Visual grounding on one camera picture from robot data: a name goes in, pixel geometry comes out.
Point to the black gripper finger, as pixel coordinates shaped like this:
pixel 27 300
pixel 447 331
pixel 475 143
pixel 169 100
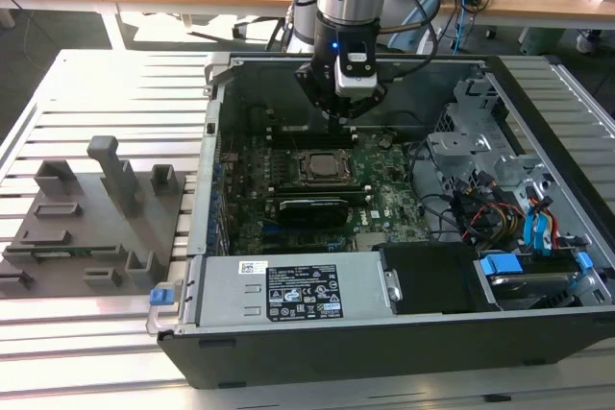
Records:
pixel 367 105
pixel 307 83

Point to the round coin cell battery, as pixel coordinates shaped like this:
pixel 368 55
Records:
pixel 385 142

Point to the black RAM stick white label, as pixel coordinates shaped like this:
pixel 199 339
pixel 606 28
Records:
pixel 294 128

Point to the green motherboard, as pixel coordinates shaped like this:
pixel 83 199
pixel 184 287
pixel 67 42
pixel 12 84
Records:
pixel 394 189

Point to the metal drive cage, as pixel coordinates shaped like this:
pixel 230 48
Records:
pixel 456 146

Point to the black graphics card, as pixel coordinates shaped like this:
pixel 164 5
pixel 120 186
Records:
pixel 312 212

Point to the silver chipset heatsink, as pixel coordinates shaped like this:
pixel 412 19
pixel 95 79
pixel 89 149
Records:
pixel 370 242

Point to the black plastic shroud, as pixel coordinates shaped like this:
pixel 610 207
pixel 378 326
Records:
pixel 427 280

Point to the blue disk carrier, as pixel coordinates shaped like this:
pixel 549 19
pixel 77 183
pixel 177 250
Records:
pixel 500 266

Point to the grey power supply unit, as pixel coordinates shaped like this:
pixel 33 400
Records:
pixel 230 285

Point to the hard disk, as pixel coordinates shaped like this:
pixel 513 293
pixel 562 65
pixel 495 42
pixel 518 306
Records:
pixel 523 287

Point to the black open PC case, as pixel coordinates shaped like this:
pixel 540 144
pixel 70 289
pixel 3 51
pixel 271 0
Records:
pixel 384 352

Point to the blue case latch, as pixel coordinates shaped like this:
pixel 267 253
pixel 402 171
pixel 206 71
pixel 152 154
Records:
pixel 161 297

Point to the dark grey parts rack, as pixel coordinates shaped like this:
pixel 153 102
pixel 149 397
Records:
pixel 96 237

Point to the green RAM stick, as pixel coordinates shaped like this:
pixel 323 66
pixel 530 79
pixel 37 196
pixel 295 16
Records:
pixel 81 252

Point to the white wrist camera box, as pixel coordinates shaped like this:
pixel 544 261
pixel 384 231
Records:
pixel 355 86

